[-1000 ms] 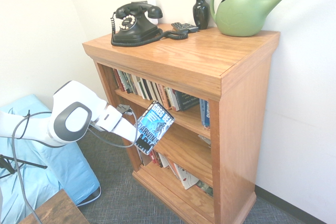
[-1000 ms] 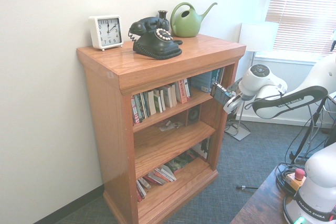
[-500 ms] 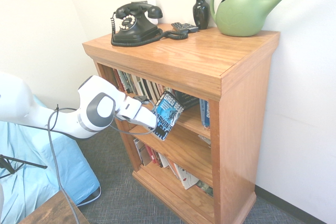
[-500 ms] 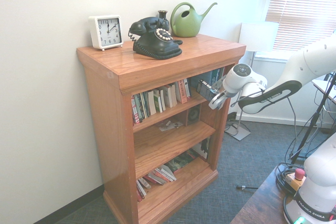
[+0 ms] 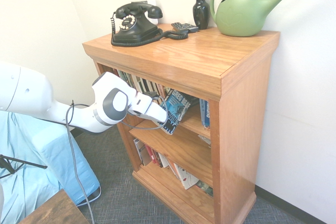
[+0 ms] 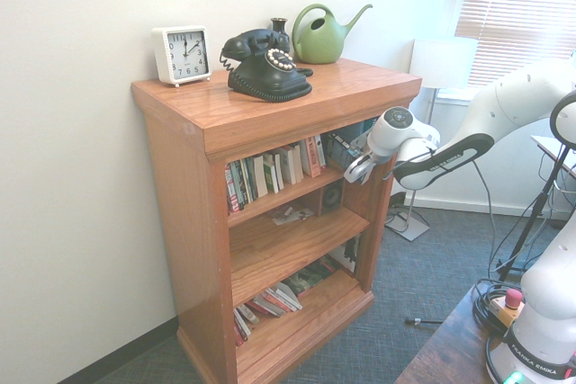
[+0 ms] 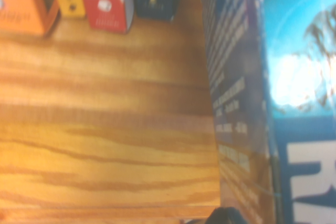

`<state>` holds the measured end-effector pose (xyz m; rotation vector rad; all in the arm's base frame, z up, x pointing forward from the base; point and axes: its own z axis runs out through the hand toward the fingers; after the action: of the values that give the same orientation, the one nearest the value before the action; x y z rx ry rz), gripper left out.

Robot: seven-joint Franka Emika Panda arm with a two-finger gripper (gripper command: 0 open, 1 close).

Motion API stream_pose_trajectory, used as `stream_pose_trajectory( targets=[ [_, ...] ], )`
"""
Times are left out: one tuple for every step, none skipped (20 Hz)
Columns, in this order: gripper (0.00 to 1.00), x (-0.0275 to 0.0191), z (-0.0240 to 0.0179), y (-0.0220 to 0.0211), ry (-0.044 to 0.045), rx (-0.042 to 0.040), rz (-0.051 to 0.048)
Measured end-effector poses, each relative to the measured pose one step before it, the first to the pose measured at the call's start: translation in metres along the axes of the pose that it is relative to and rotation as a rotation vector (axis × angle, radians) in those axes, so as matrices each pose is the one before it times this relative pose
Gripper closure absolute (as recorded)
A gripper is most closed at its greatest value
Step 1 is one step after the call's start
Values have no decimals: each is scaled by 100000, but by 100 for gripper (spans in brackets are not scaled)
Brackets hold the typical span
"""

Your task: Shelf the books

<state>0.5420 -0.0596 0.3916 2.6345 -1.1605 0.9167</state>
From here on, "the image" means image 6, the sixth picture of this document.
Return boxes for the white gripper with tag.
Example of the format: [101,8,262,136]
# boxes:
[343,153,376,186]

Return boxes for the black and blue paperback book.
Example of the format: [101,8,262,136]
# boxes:
[322,130,371,171]

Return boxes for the small wooden speaker box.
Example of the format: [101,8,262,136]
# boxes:
[318,178,346,218]

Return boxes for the white book with red text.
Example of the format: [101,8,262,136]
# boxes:
[313,133,329,172]

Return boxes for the bright blue spine book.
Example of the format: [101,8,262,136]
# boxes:
[357,117,380,138]

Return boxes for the orange-red spine book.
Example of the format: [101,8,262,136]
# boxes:
[301,136,323,179]

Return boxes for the cream paperback book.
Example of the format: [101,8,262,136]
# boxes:
[277,144,305,186]
[251,155,270,199]

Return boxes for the loose photos and papers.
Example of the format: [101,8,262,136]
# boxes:
[271,205,316,226]

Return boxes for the white book with black artwork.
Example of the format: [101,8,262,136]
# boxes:
[328,235,362,277]

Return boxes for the wooden bookshelf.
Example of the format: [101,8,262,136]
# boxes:
[130,58,424,384]

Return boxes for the dark green flat book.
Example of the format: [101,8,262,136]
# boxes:
[282,260,340,297]

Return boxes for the dark green spine book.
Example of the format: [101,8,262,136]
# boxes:
[231,159,248,212]

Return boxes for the red and white spine book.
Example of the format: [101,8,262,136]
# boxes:
[223,163,236,216]

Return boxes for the green watering can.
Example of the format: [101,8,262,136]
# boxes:
[291,3,374,65]

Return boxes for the black vintage telephone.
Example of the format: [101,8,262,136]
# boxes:
[219,28,314,103]

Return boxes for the floor lamp with white shade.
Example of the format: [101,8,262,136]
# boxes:
[384,38,479,242]

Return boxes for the white leaning book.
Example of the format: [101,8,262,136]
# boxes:
[272,281,304,312]

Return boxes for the red leaning book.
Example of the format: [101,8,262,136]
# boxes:
[251,291,289,318]

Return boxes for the black vase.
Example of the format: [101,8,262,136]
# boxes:
[270,17,290,46]

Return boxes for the black tripod stand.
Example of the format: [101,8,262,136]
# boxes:
[496,143,576,282]

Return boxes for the white flat board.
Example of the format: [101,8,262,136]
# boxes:
[529,133,576,167]

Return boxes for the yellow box red stop button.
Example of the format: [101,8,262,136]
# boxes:
[489,289,526,326]

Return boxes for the white square alarm clock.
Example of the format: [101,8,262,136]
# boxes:
[151,24,212,88]

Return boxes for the white window blinds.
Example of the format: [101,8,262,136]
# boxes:
[454,0,576,88]

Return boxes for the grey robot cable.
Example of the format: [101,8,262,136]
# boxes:
[382,145,503,268]

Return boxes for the coiled black cables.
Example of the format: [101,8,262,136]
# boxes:
[472,279,527,335]

